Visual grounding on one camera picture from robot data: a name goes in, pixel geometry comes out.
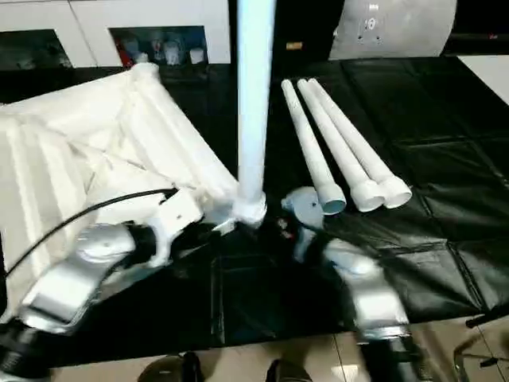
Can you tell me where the white plastic table leg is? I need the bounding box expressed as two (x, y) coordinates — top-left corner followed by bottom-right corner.
(280, 78), (348, 216)
(231, 0), (278, 210)
(297, 78), (387, 212)
(307, 76), (414, 210)

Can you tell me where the white plastic table top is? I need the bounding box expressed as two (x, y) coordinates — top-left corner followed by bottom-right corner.
(0, 62), (267, 324)

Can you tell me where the black left robot foot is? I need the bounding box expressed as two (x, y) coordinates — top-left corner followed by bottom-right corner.
(138, 351), (204, 382)

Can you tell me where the black robot foot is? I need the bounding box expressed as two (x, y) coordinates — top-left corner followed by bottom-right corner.
(138, 351), (204, 382)
(265, 357), (316, 382)

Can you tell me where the black right robot foot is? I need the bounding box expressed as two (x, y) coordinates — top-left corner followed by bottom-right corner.
(265, 357), (316, 382)

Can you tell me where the black work mat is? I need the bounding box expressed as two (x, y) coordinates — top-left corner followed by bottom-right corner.
(0, 55), (509, 369)

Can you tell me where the red box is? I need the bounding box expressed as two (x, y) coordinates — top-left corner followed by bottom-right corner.
(118, 34), (135, 67)

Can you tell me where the black pole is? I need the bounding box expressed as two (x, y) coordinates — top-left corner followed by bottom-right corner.
(464, 305), (509, 329)

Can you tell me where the white cabinet with glass doors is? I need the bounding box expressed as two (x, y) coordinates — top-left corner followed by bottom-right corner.
(0, 0), (232, 69)

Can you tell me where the white flat board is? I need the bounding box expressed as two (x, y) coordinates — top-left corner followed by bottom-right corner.
(457, 54), (509, 97)

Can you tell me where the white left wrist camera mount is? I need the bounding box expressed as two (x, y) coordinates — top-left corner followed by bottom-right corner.
(146, 188), (207, 268)

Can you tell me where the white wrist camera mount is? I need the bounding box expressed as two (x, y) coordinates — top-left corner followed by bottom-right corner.
(279, 185), (326, 264)
(146, 188), (207, 268)

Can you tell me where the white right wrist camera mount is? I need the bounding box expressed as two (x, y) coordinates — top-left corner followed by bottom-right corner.
(279, 185), (326, 264)

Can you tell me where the metal stand frame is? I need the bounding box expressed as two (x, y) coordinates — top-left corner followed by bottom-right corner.
(452, 329), (509, 382)

